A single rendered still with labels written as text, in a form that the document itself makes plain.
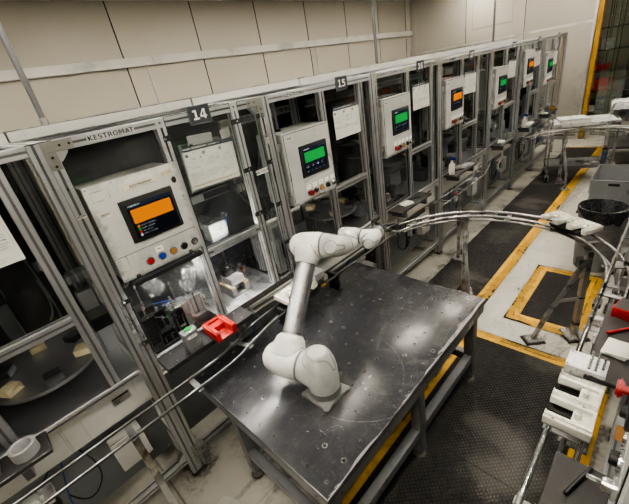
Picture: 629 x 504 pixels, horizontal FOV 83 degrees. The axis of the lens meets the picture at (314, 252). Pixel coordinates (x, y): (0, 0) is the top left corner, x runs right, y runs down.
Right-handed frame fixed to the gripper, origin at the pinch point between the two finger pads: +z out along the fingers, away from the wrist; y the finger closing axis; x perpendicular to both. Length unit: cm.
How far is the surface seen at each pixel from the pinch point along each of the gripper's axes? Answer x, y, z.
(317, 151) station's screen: 53, -41, -23
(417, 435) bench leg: -79, 51, -104
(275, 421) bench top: -40, -5, -150
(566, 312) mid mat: -95, 133, 65
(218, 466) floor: -113, -59, -153
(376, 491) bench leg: -79, 41, -140
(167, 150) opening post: 75, -72, -114
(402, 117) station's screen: 57, -14, 79
